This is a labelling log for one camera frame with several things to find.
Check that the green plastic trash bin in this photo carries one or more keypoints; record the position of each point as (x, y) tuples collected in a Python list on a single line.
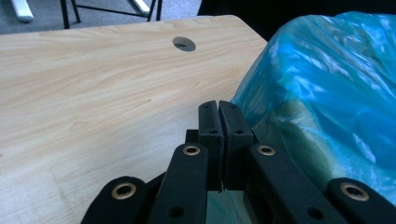
[(224, 207)]

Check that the blue plastic bag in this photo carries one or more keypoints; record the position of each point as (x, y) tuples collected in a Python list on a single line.
[(327, 77)]

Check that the white desk frame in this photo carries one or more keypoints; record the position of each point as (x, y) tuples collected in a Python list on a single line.
[(23, 11)]

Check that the black folding chair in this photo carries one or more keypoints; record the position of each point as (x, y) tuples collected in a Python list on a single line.
[(67, 14)]

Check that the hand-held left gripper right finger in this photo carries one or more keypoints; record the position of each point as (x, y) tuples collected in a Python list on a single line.
[(236, 137)]

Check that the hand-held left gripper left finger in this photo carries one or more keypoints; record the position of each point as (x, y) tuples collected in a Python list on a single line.
[(211, 140)]

